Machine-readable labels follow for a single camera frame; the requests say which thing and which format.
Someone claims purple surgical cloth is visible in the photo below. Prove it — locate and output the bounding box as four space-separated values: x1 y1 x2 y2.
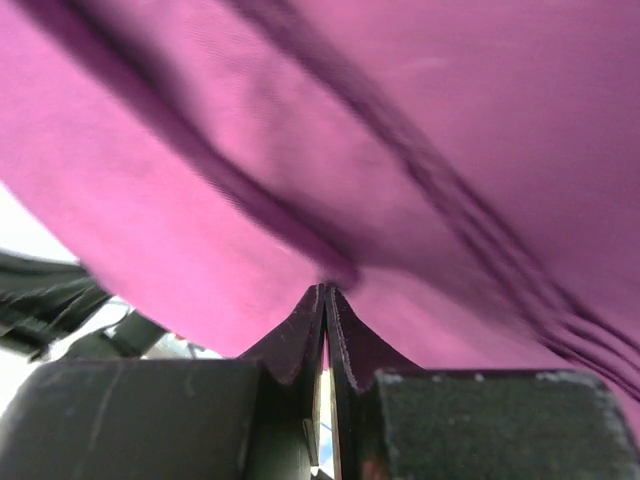
1 1 639 424

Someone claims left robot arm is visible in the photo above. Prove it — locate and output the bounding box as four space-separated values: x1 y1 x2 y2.
1 251 166 361

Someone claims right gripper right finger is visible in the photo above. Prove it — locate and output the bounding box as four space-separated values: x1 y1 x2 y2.
325 287 639 479

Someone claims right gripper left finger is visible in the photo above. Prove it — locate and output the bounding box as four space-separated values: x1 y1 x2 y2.
1 285 325 480

